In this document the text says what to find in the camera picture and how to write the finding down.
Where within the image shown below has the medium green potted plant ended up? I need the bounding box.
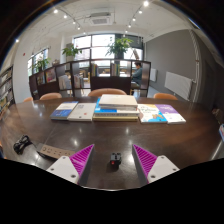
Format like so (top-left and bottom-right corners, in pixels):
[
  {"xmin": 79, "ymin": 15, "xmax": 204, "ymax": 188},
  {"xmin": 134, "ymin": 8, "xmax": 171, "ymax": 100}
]
[{"xmin": 61, "ymin": 43, "xmax": 83, "ymax": 63}]

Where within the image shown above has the dark wooden shelf unit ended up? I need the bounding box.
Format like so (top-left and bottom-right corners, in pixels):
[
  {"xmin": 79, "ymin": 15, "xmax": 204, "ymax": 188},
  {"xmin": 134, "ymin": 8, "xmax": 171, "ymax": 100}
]
[{"xmin": 28, "ymin": 59, "xmax": 152, "ymax": 101}]

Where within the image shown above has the cream coloured book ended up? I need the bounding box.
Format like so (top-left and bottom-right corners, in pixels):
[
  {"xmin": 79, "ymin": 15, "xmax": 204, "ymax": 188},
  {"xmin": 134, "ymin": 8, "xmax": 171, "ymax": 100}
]
[{"xmin": 92, "ymin": 113, "xmax": 140, "ymax": 122}]

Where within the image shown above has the white illustrated picture book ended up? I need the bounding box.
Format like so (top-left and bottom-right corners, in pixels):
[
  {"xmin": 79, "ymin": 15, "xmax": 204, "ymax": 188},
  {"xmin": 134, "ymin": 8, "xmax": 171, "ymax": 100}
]
[{"xmin": 137, "ymin": 103, "xmax": 169, "ymax": 125}]

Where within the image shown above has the tall wall bookshelf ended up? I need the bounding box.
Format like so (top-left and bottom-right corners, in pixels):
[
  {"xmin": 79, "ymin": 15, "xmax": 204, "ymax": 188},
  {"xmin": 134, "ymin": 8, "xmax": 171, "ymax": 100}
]
[{"xmin": 0, "ymin": 64, "xmax": 16, "ymax": 118}]

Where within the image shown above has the large green potted plant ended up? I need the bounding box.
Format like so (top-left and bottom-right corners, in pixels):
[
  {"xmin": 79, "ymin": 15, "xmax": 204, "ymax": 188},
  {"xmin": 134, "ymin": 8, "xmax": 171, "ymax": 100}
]
[{"xmin": 105, "ymin": 37, "xmax": 134, "ymax": 60}]

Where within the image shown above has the orange chairs group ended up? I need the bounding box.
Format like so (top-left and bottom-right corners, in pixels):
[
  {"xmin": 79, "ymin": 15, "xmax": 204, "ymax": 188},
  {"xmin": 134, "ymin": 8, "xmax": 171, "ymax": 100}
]
[{"xmin": 22, "ymin": 87, "xmax": 179, "ymax": 103}]

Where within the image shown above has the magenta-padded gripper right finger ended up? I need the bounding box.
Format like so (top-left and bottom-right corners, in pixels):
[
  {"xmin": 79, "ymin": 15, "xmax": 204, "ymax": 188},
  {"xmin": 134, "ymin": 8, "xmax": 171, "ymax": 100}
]
[{"xmin": 131, "ymin": 143, "xmax": 181, "ymax": 187}]

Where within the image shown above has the bright blue book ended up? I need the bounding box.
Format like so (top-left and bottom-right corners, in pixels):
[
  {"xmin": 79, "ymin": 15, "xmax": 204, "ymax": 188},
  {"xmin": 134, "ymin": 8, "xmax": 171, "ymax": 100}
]
[{"xmin": 93, "ymin": 97, "xmax": 141, "ymax": 117}]

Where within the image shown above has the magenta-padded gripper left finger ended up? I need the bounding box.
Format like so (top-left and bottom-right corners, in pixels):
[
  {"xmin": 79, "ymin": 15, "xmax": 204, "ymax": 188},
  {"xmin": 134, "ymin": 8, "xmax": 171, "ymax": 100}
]
[{"xmin": 45, "ymin": 143, "xmax": 96, "ymax": 186}]

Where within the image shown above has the small white wall radiator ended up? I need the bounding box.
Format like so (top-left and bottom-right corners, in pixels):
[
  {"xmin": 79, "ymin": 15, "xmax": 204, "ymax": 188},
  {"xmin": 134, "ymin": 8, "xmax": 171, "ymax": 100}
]
[{"xmin": 149, "ymin": 68, "xmax": 158, "ymax": 83}]

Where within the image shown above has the ceiling spotlights group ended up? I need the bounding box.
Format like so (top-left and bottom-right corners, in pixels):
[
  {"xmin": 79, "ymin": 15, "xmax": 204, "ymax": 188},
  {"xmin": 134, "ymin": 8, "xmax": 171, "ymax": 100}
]
[{"xmin": 14, "ymin": 0, "xmax": 151, "ymax": 44}]

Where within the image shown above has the grey-white hardcover book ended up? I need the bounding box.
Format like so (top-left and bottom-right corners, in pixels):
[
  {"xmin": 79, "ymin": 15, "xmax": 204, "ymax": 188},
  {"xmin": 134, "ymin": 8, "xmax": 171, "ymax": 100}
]
[{"xmin": 98, "ymin": 94, "xmax": 139, "ymax": 108}]

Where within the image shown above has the ceiling air conditioner unit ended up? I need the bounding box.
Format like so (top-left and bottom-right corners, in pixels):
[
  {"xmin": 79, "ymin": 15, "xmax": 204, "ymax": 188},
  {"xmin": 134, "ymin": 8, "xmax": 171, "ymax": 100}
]
[{"xmin": 88, "ymin": 12, "xmax": 113, "ymax": 27}]

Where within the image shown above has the large white wall radiator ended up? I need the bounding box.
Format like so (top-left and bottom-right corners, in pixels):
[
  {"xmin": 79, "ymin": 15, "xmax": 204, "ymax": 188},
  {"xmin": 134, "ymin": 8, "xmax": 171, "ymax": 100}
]
[{"xmin": 164, "ymin": 71, "xmax": 194, "ymax": 101}]

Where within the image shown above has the black coiled cable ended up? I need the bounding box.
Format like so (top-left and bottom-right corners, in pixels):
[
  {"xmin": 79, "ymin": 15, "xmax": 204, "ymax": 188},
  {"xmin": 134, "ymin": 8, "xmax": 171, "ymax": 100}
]
[{"xmin": 12, "ymin": 134, "xmax": 43, "ymax": 156}]

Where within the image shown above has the purple and white book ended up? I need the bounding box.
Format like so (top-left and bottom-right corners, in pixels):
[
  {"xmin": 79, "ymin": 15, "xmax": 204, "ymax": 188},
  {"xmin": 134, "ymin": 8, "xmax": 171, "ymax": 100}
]
[{"xmin": 154, "ymin": 103, "xmax": 187, "ymax": 125}]

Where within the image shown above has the blue and white book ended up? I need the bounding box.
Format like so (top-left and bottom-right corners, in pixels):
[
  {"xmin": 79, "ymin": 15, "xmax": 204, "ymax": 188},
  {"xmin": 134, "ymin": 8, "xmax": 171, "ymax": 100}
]
[{"xmin": 218, "ymin": 123, "xmax": 224, "ymax": 143}]

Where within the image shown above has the small black charger block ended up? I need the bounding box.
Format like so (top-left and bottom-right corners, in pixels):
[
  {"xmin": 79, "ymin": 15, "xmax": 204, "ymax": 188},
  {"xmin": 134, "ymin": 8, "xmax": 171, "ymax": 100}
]
[{"xmin": 109, "ymin": 152, "xmax": 123, "ymax": 167}]

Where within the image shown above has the white book with red mark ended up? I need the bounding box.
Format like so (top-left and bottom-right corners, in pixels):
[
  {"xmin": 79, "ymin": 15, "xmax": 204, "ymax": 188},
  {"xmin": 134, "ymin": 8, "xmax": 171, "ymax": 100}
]
[{"xmin": 66, "ymin": 102, "xmax": 97, "ymax": 122}]

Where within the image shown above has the dark blue book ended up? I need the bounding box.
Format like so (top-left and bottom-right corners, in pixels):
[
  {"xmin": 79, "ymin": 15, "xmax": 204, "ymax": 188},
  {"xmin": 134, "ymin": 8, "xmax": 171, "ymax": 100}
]
[{"xmin": 49, "ymin": 101, "xmax": 80, "ymax": 121}]

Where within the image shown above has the small green potted plant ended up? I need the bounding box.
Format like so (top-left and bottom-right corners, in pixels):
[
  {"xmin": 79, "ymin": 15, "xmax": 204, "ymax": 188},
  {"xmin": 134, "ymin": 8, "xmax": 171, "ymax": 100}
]
[{"xmin": 33, "ymin": 55, "xmax": 53, "ymax": 73}]

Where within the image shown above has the person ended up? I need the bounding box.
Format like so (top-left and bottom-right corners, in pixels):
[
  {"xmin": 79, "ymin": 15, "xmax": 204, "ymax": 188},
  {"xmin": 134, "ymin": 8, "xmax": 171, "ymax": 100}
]
[{"xmin": 130, "ymin": 61, "xmax": 144, "ymax": 88}]

